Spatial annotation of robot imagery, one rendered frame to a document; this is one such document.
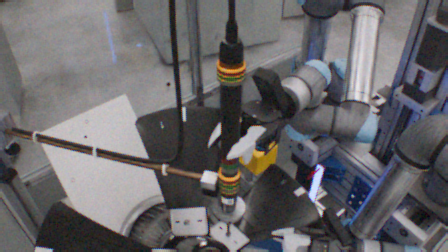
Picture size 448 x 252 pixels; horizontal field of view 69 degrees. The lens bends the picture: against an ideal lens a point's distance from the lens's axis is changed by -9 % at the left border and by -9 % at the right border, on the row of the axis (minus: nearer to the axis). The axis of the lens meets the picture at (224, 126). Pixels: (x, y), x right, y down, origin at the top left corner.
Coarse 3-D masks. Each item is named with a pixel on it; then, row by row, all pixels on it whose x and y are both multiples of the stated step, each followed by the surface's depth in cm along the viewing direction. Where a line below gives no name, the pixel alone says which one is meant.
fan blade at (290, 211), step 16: (272, 176) 98; (288, 176) 98; (256, 192) 94; (272, 192) 94; (288, 192) 94; (256, 208) 90; (272, 208) 90; (288, 208) 91; (304, 208) 92; (240, 224) 86; (256, 224) 86; (272, 224) 86; (288, 224) 87; (304, 224) 89; (320, 224) 91; (256, 240) 82
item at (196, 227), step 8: (192, 208) 79; (200, 208) 79; (176, 216) 80; (184, 216) 80; (192, 216) 79; (200, 216) 78; (176, 224) 80; (192, 224) 79; (200, 224) 78; (176, 232) 80; (184, 232) 79; (192, 232) 79; (200, 232) 78
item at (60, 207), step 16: (64, 208) 61; (48, 224) 61; (64, 224) 62; (80, 224) 63; (96, 224) 64; (48, 240) 62; (64, 240) 63; (80, 240) 64; (96, 240) 65; (112, 240) 66; (128, 240) 68
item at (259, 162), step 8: (272, 144) 124; (256, 152) 121; (264, 152) 121; (272, 152) 123; (240, 160) 129; (256, 160) 120; (264, 160) 123; (272, 160) 127; (248, 168) 126; (256, 168) 122; (264, 168) 126
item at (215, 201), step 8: (208, 184) 70; (216, 184) 71; (208, 192) 71; (216, 192) 71; (216, 200) 73; (240, 200) 77; (216, 208) 75; (240, 208) 76; (216, 216) 74; (224, 216) 74; (232, 216) 74; (240, 216) 74
